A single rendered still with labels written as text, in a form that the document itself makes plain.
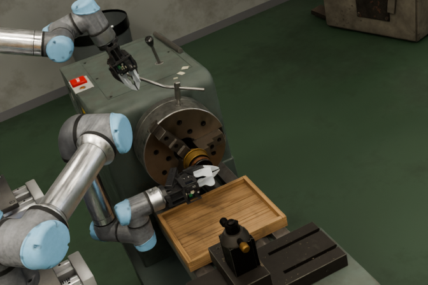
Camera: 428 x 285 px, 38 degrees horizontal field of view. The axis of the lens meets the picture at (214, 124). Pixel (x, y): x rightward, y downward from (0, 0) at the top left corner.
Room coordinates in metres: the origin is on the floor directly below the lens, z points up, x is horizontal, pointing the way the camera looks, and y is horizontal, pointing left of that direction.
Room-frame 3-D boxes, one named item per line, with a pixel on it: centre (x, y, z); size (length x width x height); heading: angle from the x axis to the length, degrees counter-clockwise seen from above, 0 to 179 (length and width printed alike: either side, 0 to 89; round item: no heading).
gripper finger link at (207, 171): (1.67, 0.06, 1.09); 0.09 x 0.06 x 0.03; 108
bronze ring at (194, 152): (1.77, 0.09, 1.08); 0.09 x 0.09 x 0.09; 18
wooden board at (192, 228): (1.68, 0.06, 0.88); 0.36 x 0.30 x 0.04; 108
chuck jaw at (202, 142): (1.87, 0.02, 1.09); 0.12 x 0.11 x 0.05; 108
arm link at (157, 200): (1.62, 0.24, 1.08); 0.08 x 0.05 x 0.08; 18
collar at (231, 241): (1.29, 0.02, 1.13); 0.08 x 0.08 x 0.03
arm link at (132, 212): (1.60, 0.31, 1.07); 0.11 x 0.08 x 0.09; 108
